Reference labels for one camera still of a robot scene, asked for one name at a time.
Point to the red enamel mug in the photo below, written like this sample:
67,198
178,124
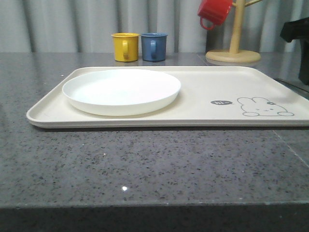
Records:
215,11

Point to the grey pleated curtain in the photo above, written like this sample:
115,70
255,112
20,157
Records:
87,25

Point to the blue enamel mug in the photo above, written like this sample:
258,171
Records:
154,46

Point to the beige rabbit serving tray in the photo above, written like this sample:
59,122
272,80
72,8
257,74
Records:
209,96

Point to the wooden mug tree stand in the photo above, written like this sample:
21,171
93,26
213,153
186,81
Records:
234,54

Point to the yellow enamel mug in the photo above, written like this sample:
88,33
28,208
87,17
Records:
126,46

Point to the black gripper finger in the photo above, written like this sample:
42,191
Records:
299,30

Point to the white round plate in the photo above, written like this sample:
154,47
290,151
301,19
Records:
122,92

